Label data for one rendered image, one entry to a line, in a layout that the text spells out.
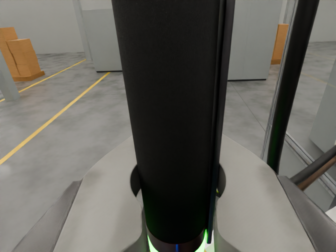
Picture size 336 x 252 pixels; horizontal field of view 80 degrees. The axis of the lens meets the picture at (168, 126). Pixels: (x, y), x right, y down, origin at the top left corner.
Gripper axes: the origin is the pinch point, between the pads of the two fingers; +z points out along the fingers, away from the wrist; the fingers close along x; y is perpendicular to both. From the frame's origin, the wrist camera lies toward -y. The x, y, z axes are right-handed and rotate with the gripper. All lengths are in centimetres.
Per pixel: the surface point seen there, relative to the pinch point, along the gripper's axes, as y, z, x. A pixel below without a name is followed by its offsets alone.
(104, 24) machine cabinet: 11, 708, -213
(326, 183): 67, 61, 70
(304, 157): 66, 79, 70
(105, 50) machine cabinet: 89, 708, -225
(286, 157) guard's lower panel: 77, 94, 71
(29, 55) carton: 89, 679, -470
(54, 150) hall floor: 165, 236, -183
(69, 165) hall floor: 165, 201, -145
